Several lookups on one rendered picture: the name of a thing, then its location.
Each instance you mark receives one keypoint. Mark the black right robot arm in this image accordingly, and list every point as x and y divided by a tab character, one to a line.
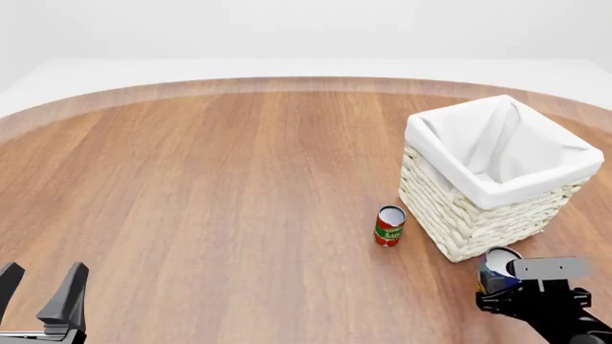
578	329

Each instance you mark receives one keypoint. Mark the dark blue soup can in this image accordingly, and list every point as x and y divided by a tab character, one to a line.
497	276

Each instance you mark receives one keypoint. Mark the red tomato sauce can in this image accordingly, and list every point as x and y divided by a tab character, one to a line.
389	231

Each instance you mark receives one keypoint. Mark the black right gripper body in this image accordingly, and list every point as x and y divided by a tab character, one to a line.
550	301

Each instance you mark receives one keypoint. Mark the wicker basket with white liner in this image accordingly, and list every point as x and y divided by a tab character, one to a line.
478	200

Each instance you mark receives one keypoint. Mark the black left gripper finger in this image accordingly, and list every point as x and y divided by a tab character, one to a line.
67	304
6	283

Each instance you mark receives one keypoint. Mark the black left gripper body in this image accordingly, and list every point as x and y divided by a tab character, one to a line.
48	338

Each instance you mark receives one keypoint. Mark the grey plate on black stalk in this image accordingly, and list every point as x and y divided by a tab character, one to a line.
550	268

